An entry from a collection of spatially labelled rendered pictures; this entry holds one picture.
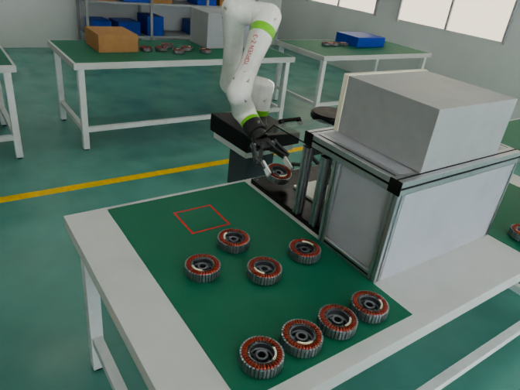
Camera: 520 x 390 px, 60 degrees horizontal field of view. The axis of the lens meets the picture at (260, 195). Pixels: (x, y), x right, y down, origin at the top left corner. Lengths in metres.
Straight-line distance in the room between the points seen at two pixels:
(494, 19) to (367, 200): 5.54
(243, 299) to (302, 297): 0.18
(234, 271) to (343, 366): 0.46
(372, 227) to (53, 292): 1.72
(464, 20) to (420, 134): 5.67
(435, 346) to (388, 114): 1.42
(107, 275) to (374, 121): 0.97
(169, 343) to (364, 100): 0.97
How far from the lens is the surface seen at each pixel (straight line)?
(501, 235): 2.08
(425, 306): 1.52
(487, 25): 6.88
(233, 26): 2.25
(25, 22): 8.02
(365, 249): 1.52
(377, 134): 1.53
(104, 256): 1.52
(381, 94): 1.51
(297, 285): 1.43
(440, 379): 2.12
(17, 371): 2.26
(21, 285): 2.68
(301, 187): 1.70
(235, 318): 1.30
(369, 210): 1.47
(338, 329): 1.27
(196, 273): 1.38
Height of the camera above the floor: 1.65
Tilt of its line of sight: 28 degrees down
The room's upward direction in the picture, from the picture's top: 7 degrees clockwise
